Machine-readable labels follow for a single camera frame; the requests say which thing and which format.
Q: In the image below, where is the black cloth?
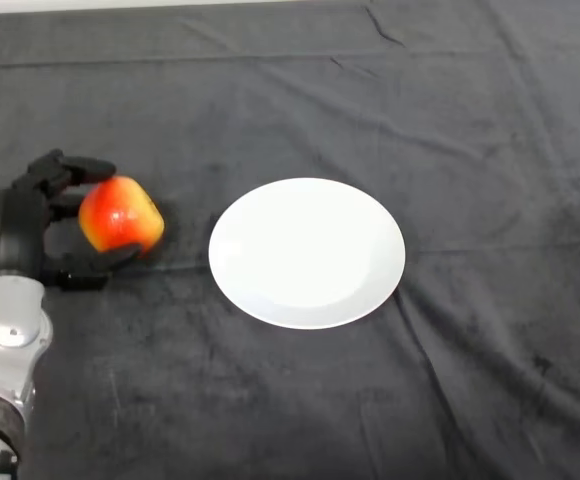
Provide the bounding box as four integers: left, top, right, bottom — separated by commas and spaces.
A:
0, 0, 580, 480

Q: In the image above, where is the red yellow apple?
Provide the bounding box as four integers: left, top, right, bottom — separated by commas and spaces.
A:
78, 175, 165, 259

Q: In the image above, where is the white round plate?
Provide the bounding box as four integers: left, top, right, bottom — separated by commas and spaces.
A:
208, 177, 407, 331

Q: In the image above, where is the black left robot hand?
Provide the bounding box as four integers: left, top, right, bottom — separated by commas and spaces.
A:
0, 148, 141, 292

